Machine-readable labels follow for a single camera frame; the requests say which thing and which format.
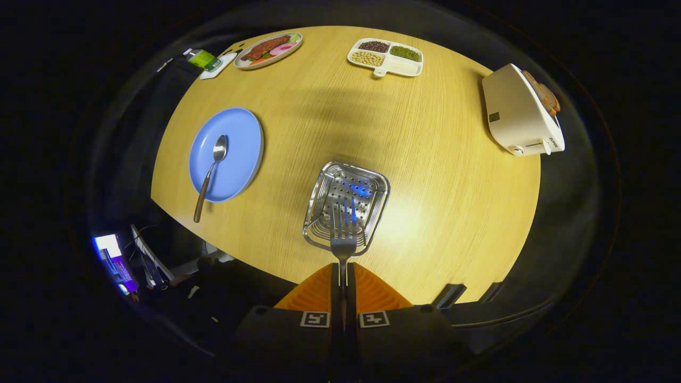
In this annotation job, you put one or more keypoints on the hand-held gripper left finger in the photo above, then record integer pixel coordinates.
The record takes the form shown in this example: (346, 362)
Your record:
(335, 298)

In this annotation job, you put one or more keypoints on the black bracket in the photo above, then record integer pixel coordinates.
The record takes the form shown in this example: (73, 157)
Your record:
(492, 291)
(449, 296)

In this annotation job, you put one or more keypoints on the perforated metal basket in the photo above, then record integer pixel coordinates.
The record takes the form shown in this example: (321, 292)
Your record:
(351, 183)

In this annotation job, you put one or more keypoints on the toast slice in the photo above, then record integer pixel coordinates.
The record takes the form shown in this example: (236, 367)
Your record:
(545, 96)

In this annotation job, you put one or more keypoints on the green drink bottle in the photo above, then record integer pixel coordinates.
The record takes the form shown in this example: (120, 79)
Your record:
(202, 59)

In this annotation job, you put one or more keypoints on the open laptop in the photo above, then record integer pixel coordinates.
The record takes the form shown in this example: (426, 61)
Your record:
(151, 258)

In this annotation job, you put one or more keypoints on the white plate of food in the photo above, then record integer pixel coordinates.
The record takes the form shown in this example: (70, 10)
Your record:
(266, 49)

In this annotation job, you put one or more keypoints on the metal fork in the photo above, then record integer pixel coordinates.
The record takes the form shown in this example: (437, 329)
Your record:
(343, 247)

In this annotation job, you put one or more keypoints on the computer monitor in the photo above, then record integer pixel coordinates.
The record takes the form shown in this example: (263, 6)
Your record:
(114, 260)

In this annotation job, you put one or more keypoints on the white square coaster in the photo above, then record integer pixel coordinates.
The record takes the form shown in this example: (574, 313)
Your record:
(223, 66)

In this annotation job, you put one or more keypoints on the blue round plate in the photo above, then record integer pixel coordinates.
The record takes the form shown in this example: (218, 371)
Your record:
(242, 159)

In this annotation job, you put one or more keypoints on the white divided bean dish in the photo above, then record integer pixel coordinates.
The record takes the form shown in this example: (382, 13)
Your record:
(407, 65)

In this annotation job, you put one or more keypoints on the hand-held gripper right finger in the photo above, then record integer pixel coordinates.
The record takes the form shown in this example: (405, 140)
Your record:
(351, 298)

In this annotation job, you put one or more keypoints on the white toaster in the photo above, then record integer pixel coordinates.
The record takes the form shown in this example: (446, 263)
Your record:
(513, 111)

